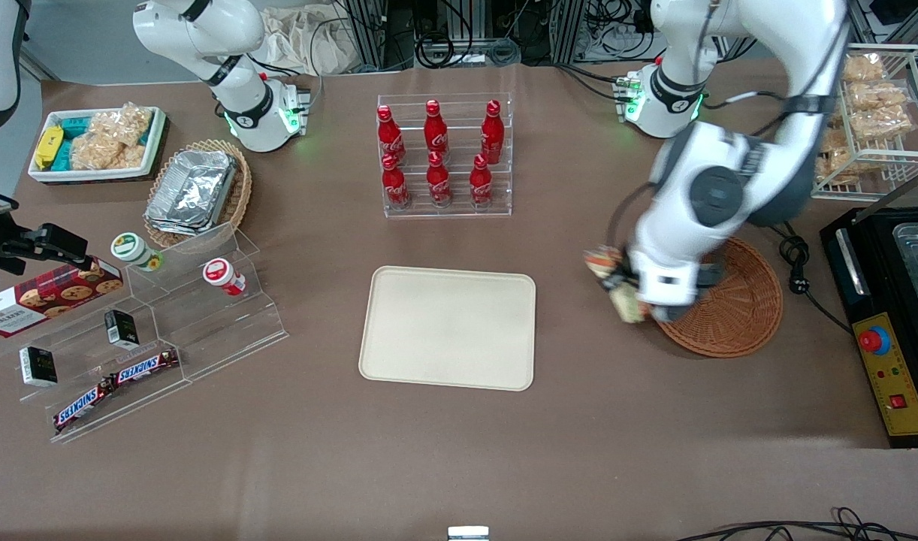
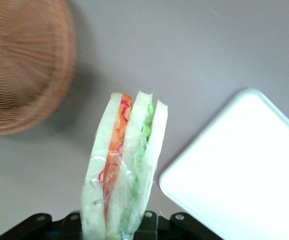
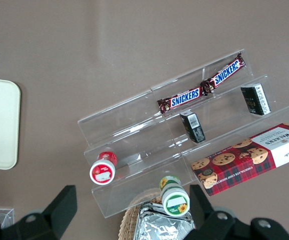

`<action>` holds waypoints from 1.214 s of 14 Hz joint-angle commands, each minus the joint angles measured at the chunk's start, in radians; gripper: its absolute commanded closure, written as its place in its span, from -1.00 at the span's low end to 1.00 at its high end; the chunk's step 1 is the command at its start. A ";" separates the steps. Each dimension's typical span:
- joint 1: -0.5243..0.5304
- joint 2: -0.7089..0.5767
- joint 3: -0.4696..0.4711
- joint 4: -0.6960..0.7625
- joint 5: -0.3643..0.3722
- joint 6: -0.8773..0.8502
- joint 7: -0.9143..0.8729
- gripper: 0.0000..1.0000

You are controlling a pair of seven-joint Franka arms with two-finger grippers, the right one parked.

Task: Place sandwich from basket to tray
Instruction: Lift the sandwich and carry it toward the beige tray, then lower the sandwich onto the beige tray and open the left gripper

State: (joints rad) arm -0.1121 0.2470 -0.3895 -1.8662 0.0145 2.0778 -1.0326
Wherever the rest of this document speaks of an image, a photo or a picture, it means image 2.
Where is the round brown wicker basket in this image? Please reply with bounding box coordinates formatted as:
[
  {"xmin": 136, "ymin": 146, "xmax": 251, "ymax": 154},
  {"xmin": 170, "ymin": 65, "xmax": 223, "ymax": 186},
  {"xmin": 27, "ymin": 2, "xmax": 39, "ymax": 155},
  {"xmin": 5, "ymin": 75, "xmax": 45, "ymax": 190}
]
[{"xmin": 0, "ymin": 0, "xmax": 78, "ymax": 137}]

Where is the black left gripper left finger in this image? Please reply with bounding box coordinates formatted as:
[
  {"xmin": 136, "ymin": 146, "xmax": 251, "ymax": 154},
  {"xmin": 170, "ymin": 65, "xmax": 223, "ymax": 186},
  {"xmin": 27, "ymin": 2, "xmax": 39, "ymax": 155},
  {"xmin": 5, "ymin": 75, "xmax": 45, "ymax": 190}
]
[{"xmin": 0, "ymin": 210, "xmax": 83, "ymax": 240}]

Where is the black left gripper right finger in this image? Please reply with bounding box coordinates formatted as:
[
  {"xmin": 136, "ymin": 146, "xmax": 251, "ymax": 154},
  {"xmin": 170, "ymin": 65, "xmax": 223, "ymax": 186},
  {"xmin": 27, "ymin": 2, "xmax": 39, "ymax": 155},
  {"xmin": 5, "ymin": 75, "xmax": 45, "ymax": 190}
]
[{"xmin": 133, "ymin": 209, "xmax": 226, "ymax": 240}]

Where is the cream rectangular plastic tray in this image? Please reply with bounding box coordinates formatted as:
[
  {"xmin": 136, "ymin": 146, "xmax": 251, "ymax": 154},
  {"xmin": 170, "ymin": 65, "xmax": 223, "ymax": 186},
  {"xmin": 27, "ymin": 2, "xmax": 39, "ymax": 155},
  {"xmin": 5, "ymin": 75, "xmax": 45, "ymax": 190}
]
[{"xmin": 158, "ymin": 87, "xmax": 289, "ymax": 240}]

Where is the plastic-wrapped triangle sandwich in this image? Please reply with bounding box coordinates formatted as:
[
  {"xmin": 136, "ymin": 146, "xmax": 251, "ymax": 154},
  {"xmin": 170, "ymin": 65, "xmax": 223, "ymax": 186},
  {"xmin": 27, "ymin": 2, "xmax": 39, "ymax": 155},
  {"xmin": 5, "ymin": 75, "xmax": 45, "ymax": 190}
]
[{"xmin": 80, "ymin": 90, "xmax": 171, "ymax": 240}]

